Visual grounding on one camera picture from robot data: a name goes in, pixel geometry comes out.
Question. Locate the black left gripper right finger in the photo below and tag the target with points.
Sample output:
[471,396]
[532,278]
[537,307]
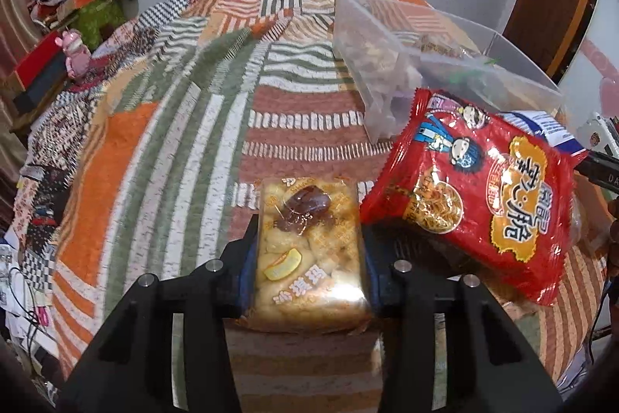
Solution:
[491,367]

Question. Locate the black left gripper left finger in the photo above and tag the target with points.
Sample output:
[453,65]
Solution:
[127,367]

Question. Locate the blue white snack bag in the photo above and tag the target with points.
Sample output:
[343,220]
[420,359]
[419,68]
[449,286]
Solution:
[540,124]

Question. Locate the red noodle snack bag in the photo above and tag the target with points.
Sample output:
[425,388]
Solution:
[491,185]

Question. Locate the shaqima pastry clear packet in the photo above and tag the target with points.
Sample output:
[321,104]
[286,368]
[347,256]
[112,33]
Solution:
[309,264]

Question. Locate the right human hand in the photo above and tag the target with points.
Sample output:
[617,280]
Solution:
[612,253]

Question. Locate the patchwork striped bed quilt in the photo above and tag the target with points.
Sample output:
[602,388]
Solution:
[153,163]

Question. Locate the clear plastic storage bin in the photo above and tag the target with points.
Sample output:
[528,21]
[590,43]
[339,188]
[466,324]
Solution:
[392,48]

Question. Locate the red gift box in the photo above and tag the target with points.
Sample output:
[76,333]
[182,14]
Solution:
[36,60]

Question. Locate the pink plush toy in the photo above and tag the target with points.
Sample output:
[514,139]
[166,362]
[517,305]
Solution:
[77,54]

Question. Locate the green gift bag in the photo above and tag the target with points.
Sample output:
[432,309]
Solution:
[97,21]

